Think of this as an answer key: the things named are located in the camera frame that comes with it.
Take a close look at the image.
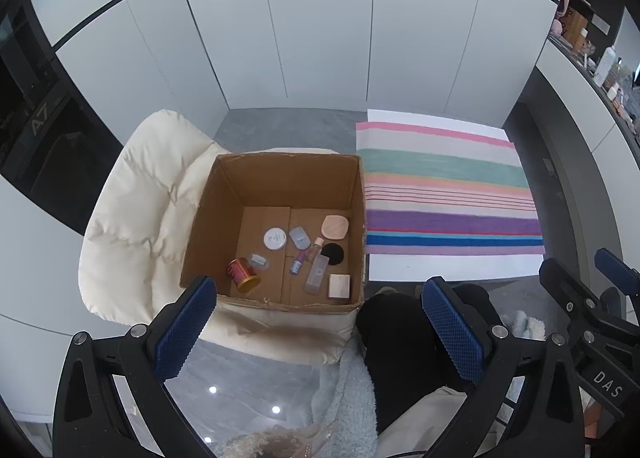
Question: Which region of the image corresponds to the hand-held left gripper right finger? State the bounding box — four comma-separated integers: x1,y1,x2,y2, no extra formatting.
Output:
421,276,586,458

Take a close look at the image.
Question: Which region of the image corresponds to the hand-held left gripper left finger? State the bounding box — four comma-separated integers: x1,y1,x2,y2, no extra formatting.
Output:
52,276,221,458

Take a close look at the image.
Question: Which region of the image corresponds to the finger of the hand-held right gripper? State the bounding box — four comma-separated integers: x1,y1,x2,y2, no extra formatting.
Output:
595,248,640,296
539,257,608,333

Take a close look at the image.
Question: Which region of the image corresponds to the red jar gold lid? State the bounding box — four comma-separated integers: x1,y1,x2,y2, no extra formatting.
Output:
227,258,261,293

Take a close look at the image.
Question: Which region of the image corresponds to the brown cardboard box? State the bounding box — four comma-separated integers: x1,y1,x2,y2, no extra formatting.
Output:
180,153,366,313

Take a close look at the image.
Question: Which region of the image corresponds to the black round puff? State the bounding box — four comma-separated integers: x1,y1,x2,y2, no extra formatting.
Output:
320,243,346,267

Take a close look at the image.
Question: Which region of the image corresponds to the translucent plastic case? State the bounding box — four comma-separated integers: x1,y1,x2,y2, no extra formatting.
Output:
303,255,331,295

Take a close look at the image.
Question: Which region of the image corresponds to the beige compact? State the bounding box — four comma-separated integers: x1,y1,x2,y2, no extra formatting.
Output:
321,215,349,240

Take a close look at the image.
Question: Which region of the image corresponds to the white table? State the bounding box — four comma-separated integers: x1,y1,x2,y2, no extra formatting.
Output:
366,109,543,283

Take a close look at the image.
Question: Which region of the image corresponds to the beige cloth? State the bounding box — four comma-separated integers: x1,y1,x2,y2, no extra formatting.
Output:
377,385,481,458

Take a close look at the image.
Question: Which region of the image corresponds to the cream padded chair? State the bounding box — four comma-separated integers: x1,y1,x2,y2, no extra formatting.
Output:
79,109,361,366

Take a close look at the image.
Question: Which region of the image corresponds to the striped colourful cloth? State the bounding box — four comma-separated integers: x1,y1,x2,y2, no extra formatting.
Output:
355,121,547,256

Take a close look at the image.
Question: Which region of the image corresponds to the tall white bottle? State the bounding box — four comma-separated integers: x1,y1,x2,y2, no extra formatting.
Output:
595,45,617,87

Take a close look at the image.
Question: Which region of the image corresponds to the black glass cabinet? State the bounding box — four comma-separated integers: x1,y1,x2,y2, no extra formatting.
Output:
0,0,126,233

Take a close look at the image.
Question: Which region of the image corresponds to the brown box on shelf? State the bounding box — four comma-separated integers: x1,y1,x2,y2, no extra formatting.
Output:
564,10,588,46

